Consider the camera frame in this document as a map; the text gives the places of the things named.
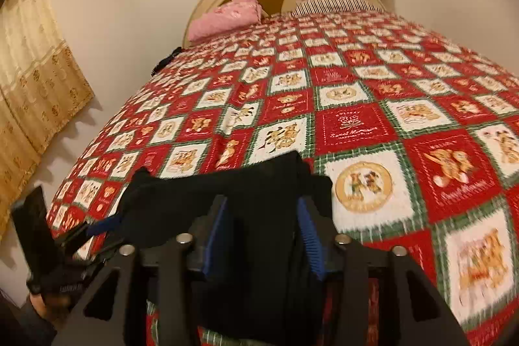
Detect small black object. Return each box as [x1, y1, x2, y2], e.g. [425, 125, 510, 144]
[151, 46, 183, 78]

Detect person's left forearm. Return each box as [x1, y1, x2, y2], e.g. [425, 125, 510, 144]
[0, 287, 58, 346]

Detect striped pillow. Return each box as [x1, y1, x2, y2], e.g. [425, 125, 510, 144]
[292, 0, 387, 18]

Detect black pants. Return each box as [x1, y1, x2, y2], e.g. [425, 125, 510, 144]
[117, 151, 337, 345]

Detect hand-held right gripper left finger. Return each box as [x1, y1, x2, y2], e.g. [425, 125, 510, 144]
[52, 195, 230, 346]

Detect beige pleated side curtain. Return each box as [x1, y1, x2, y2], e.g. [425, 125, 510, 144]
[0, 0, 95, 238]

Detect pink pillow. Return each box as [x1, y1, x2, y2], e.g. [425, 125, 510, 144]
[187, 0, 265, 43]

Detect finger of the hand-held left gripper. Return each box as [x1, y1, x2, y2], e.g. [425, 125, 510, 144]
[84, 214, 127, 238]

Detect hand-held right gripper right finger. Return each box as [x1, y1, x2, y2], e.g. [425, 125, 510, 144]
[297, 197, 472, 346]

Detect red printed patchwork quilt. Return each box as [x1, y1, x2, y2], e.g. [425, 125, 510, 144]
[44, 11, 519, 346]

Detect person's left hand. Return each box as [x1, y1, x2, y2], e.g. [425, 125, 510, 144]
[30, 290, 73, 319]

